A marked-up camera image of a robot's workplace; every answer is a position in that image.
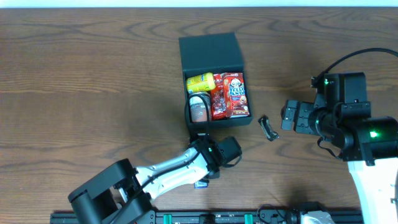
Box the black clip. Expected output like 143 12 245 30
258 115 279 141

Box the small blue packet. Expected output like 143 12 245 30
194 180 209 189

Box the red candy bag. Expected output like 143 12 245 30
211 73 226 120

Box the red Hello Panda box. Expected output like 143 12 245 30
221 73 249 118

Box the red Pringles can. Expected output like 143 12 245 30
189 91 211 123

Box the yellow small can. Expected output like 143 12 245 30
186 72 216 93

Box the dark green box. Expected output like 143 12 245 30
179 32 253 129

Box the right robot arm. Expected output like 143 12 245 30
281 72 397 223

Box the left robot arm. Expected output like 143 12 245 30
68 136 242 223

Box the black mounting rail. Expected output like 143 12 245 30
49 210 364 224

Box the right black cable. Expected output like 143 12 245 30
312 47 398 88

